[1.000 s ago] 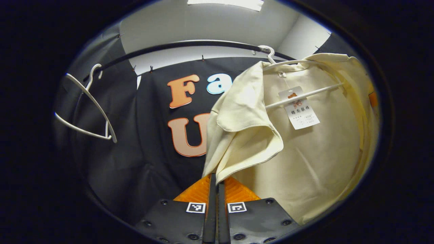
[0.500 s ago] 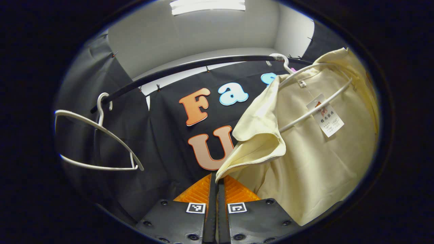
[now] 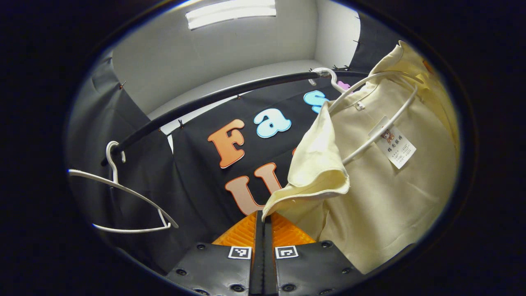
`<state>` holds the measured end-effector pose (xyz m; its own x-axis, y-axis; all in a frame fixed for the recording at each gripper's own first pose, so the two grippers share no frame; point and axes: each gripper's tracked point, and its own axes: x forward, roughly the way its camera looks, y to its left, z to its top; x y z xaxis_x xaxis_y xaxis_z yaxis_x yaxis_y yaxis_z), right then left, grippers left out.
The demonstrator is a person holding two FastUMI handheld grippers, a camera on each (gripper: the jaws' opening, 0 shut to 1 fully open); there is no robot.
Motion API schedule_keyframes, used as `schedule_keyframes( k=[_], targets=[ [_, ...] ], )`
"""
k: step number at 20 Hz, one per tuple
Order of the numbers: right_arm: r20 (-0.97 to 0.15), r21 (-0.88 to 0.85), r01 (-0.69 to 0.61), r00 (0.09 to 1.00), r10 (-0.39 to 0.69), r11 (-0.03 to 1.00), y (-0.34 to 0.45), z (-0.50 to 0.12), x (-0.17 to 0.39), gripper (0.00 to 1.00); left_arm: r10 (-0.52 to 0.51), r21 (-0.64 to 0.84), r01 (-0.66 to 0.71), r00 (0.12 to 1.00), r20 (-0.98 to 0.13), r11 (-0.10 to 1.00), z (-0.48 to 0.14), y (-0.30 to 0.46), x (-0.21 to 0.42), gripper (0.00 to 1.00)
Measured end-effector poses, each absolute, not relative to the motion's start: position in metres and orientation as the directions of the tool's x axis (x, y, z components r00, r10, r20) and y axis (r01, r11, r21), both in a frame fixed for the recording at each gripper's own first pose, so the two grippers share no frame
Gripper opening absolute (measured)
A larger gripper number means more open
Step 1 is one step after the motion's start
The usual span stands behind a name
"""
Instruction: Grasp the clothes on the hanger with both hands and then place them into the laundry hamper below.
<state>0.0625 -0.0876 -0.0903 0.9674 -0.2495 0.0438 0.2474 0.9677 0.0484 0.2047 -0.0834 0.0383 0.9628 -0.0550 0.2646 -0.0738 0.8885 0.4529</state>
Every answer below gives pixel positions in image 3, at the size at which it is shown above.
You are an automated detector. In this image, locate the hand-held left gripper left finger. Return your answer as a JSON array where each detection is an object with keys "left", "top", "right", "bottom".
[{"left": 164, "top": 210, "right": 264, "bottom": 296}]

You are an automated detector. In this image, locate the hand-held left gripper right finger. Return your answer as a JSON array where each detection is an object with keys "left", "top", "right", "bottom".
[{"left": 264, "top": 212, "right": 366, "bottom": 296}]

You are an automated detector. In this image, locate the cream collared shirt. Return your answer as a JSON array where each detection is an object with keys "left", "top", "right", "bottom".
[{"left": 262, "top": 40, "right": 461, "bottom": 275}]

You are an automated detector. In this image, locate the white plastic hanger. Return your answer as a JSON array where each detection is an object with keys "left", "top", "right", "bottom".
[
  {"left": 68, "top": 141, "right": 179, "bottom": 234},
  {"left": 308, "top": 68, "right": 419, "bottom": 165}
]

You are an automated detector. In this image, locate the black clothes rack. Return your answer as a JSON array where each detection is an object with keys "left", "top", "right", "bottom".
[{"left": 101, "top": 71, "right": 370, "bottom": 167}]

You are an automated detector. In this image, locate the ceiling light panel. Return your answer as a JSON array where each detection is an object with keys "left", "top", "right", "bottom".
[{"left": 185, "top": 0, "right": 277, "bottom": 30}]

